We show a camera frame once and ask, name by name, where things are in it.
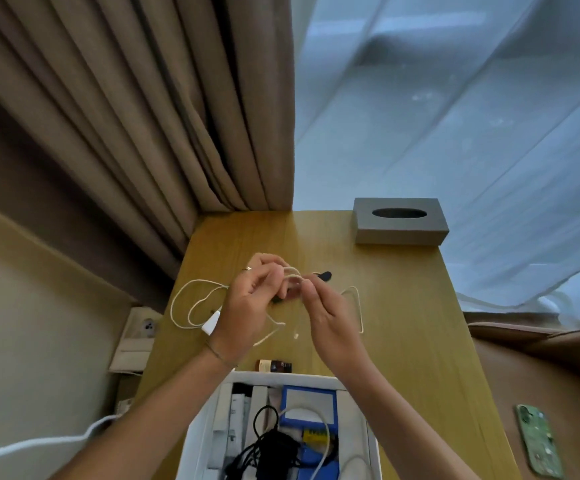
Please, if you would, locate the person's right hand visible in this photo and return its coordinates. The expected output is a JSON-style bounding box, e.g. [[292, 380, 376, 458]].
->
[[297, 275, 371, 373]]

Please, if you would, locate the person's left hand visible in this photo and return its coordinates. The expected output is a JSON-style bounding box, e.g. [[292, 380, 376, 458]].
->
[[209, 253, 301, 368]]

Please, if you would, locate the black cable strap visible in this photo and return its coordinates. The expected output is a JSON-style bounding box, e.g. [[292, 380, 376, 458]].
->
[[271, 271, 332, 304]]

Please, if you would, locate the white charging cable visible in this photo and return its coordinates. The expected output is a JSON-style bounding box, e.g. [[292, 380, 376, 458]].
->
[[170, 267, 366, 348]]

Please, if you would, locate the person's left forearm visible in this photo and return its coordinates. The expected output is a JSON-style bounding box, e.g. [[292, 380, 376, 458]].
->
[[50, 345, 240, 480]]

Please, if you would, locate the person's right forearm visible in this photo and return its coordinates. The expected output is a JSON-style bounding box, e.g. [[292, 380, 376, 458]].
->
[[330, 357, 481, 480]]

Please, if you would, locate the white storage box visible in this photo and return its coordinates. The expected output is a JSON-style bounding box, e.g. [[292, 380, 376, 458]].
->
[[176, 371, 383, 480]]

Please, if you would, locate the grey tissue box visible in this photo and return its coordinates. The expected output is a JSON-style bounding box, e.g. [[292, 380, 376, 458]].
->
[[352, 197, 450, 246]]

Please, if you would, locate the white flat packet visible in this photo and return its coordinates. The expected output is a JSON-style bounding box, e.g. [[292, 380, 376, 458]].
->
[[242, 386, 270, 445], [207, 384, 234, 470]]

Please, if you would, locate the black and white booklet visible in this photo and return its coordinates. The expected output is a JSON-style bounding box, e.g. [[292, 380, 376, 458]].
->
[[230, 393, 251, 436]]

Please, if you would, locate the blue cardboard box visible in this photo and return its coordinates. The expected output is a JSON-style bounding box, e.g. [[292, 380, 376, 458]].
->
[[279, 386, 341, 480]]

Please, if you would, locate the white sheer curtain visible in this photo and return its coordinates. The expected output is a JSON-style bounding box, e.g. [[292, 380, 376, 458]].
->
[[290, 0, 580, 330]]

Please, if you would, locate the beige curtain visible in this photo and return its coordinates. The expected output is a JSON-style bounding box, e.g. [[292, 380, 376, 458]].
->
[[0, 0, 296, 280]]

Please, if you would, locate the brown leather sofa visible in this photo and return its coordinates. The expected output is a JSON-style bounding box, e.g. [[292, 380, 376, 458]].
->
[[462, 322, 580, 480]]

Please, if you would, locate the green phone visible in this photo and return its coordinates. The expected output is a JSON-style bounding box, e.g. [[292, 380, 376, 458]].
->
[[515, 404, 566, 479]]

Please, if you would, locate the thin chain bracelet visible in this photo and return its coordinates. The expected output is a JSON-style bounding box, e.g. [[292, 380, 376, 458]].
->
[[205, 342, 236, 370]]

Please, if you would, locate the white wall socket panel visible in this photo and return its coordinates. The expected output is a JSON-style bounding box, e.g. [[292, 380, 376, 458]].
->
[[109, 307, 163, 375]]

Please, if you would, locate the white cable in box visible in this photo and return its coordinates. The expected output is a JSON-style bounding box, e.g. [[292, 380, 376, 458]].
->
[[280, 406, 332, 480]]

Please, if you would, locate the black cable bundle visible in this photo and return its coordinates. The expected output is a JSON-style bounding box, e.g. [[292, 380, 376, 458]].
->
[[225, 405, 339, 480]]

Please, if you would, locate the thick white power cable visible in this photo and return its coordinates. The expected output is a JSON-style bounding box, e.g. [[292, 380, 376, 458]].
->
[[0, 414, 123, 463]]

